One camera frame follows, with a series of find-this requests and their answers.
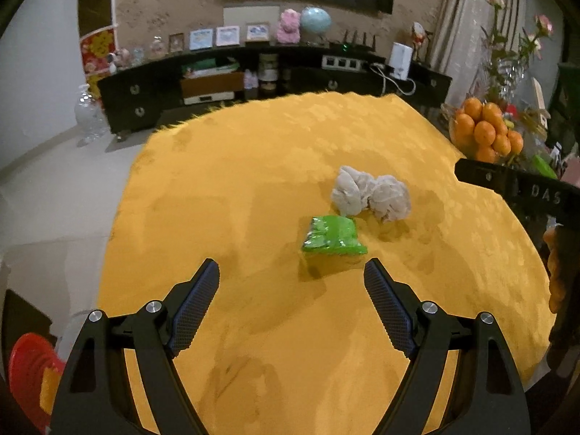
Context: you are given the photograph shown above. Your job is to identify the pile of oranges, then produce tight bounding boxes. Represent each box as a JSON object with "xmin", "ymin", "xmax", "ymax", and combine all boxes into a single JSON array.
[{"xmin": 453, "ymin": 97, "xmax": 525, "ymax": 164}]

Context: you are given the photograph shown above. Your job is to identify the red plastic basket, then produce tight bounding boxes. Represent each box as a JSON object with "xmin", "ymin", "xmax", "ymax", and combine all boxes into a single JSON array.
[{"xmin": 8, "ymin": 332, "xmax": 69, "ymax": 433}]

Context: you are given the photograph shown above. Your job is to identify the white power strip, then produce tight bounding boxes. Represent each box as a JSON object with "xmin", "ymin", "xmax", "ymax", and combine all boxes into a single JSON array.
[{"xmin": 322, "ymin": 54, "xmax": 365, "ymax": 70}]

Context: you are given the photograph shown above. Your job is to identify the green flat box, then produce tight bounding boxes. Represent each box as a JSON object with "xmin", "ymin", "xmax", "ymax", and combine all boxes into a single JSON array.
[{"xmin": 182, "ymin": 59, "xmax": 241, "ymax": 78}]

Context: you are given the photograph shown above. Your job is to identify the lucky cat figurine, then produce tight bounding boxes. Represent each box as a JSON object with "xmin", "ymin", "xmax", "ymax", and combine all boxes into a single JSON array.
[{"xmin": 411, "ymin": 22, "xmax": 433, "ymax": 62}]

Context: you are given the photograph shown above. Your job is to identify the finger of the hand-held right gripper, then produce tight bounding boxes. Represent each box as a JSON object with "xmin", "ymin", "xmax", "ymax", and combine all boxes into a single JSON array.
[{"xmin": 454, "ymin": 158, "xmax": 519, "ymax": 198}]

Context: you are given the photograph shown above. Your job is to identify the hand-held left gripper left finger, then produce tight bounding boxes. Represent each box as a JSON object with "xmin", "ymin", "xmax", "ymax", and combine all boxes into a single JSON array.
[{"xmin": 49, "ymin": 258, "xmax": 221, "ymax": 435}]

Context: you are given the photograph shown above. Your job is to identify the black TV cabinet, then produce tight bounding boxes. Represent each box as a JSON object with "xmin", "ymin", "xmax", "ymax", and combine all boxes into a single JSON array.
[{"xmin": 97, "ymin": 43, "xmax": 454, "ymax": 139}]

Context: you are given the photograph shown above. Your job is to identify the white standing device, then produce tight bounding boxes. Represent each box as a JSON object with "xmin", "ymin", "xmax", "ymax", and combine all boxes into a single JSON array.
[{"xmin": 392, "ymin": 42, "xmax": 413, "ymax": 80}]

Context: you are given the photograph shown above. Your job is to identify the red floral wall poster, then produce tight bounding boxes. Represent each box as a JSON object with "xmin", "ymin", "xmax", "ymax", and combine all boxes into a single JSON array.
[{"xmin": 79, "ymin": 27, "xmax": 116, "ymax": 100}]

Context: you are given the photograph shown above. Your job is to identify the white wall panel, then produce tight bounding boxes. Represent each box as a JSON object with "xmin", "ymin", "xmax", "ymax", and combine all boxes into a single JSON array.
[{"xmin": 223, "ymin": 5, "xmax": 281, "ymax": 32}]

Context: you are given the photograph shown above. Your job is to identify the white set-top box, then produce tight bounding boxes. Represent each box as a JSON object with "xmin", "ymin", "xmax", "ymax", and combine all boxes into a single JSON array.
[{"xmin": 183, "ymin": 92, "xmax": 236, "ymax": 104}]

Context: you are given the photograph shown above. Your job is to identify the pink plush toy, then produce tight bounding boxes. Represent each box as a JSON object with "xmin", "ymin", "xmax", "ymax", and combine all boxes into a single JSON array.
[{"xmin": 276, "ymin": 9, "xmax": 303, "ymax": 45}]

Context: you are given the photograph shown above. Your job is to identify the black router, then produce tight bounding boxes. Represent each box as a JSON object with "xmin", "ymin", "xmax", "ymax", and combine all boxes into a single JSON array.
[{"xmin": 330, "ymin": 29, "xmax": 378, "ymax": 53}]

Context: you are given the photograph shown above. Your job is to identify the beige curtain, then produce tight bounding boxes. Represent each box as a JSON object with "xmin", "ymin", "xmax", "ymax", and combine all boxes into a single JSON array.
[{"xmin": 428, "ymin": 0, "xmax": 565, "ymax": 114}]

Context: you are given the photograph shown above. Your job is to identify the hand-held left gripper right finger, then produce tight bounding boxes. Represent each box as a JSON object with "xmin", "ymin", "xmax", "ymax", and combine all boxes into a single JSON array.
[{"xmin": 364, "ymin": 257, "xmax": 531, "ymax": 435}]

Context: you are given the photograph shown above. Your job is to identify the light blue globe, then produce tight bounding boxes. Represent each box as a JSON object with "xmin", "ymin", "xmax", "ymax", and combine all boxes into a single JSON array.
[{"xmin": 300, "ymin": 5, "xmax": 332, "ymax": 46}]

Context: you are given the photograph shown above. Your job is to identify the yellow tablecloth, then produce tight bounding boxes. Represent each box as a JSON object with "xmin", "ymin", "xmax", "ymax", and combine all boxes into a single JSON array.
[{"xmin": 96, "ymin": 92, "xmax": 557, "ymax": 435}]

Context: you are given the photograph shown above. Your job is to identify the green snack packet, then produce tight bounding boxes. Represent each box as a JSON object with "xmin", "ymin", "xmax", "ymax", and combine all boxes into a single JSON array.
[{"xmin": 301, "ymin": 215, "xmax": 369, "ymax": 254}]

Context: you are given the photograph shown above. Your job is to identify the crumpled grey tissue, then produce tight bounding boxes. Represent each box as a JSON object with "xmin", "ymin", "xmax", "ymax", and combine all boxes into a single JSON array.
[
  {"xmin": 369, "ymin": 174, "xmax": 413, "ymax": 224},
  {"xmin": 331, "ymin": 165, "xmax": 374, "ymax": 217}
]

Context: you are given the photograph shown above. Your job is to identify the white cable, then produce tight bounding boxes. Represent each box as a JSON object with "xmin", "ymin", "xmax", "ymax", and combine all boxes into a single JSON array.
[{"xmin": 369, "ymin": 63, "xmax": 418, "ymax": 97}]

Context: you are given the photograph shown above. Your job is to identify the stacked jars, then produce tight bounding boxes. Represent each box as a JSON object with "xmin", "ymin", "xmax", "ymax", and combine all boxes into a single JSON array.
[{"xmin": 259, "ymin": 53, "xmax": 279, "ymax": 96}]

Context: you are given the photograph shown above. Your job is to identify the clear water jug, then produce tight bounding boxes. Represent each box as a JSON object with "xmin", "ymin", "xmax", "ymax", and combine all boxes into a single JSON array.
[{"xmin": 75, "ymin": 84, "xmax": 109, "ymax": 143}]

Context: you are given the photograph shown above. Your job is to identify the pink flower bouquet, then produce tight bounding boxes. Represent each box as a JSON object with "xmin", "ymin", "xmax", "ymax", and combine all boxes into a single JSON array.
[{"xmin": 480, "ymin": 0, "xmax": 556, "ymax": 114}]

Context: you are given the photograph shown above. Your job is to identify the person's right hand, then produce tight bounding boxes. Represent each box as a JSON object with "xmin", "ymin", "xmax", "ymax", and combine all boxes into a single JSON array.
[{"xmin": 543, "ymin": 225, "xmax": 568, "ymax": 314}]

